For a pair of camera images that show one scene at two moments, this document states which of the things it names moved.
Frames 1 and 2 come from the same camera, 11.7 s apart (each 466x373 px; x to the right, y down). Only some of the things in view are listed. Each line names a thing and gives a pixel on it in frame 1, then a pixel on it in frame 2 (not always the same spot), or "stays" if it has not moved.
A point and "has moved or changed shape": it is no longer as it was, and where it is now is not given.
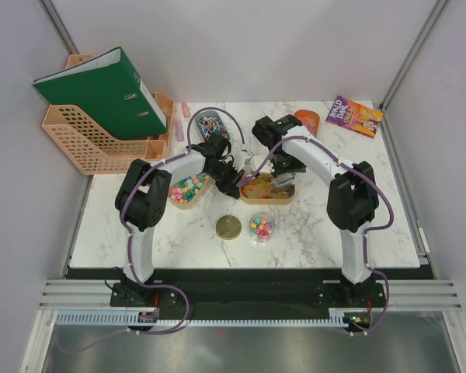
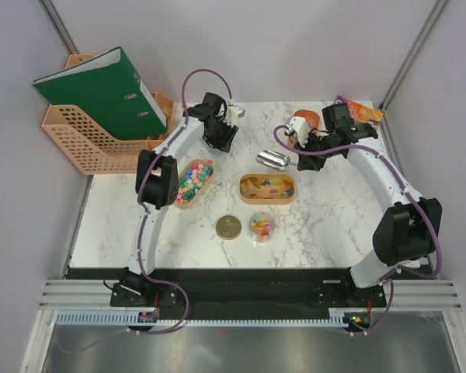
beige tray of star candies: [186, 192] stays
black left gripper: [230, 188] → [225, 143]
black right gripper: [297, 166] → [308, 162]
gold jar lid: [228, 228] stays
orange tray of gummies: [309, 118] stays
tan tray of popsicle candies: [261, 191] stays
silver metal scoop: [284, 179] has moved or changed shape
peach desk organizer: [95, 147] stays
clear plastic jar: [262, 227] stays
